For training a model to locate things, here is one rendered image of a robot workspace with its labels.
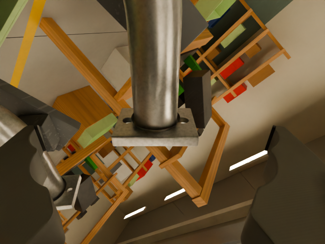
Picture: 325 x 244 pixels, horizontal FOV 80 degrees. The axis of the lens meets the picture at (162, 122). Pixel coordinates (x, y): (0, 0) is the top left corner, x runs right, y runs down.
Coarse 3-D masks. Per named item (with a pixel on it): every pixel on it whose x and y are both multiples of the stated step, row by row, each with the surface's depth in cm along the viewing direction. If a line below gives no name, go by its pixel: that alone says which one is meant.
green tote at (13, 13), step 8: (0, 0) 24; (8, 0) 24; (16, 0) 23; (24, 0) 24; (0, 8) 24; (8, 8) 24; (16, 8) 24; (0, 16) 24; (8, 16) 24; (16, 16) 25; (0, 24) 25; (8, 24) 25; (0, 32) 25; (8, 32) 26; (0, 40) 26
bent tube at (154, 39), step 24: (144, 0) 9; (168, 0) 9; (144, 24) 9; (168, 24) 10; (144, 48) 10; (168, 48) 10; (144, 72) 11; (168, 72) 11; (144, 96) 11; (168, 96) 12; (120, 120) 14; (144, 120) 12; (168, 120) 12; (192, 120) 14; (120, 144) 12; (144, 144) 12; (168, 144) 12; (192, 144) 12
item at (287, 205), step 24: (288, 144) 9; (264, 168) 9; (288, 168) 8; (312, 168) 8; (264, 192) 7; (288, 192) 7; (312, 192) 7; (264, 216) 6; (288, 216) 6; (312, 216) 6; (264, 240) 6; (288, 240) 5; (312, 240) 5
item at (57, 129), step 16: (0, 80) 18; (0, 96) 18; (16, 96) 18; (32, 96) 20; (16, 112) 19; (32, 112) 20; (48, 112) 20; (48, 128) 20; (64, 128) 21; (48, 144) 20; (64, 144) 23
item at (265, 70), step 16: (240, 0) 441; (256, 16) 441; (240, 32) 470; (208, 48) 507; (256, 48) 472; (208, 64) 527; (224, 64) 506; (240, 64) 501; (240, 80) 506; (256, 80) 500; (224, 96) 550
